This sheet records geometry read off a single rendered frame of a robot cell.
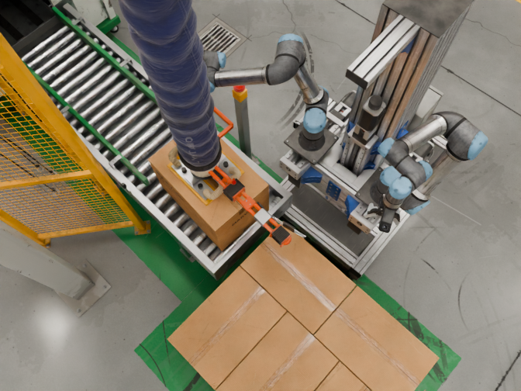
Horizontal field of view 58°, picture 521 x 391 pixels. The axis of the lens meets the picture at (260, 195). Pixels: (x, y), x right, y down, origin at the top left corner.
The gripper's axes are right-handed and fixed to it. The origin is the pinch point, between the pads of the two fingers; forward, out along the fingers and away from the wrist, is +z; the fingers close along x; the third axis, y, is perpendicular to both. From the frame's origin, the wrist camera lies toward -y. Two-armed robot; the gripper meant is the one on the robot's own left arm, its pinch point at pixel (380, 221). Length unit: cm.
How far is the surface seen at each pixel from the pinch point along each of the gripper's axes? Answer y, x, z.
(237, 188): 12, 70, 32
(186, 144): 13, 93, -3
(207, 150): 17, 86, 6
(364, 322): -29, -14, 87
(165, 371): -85, 100, 141
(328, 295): -19, 9, 87
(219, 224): -5, 77, 46
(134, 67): 104, 177, 82
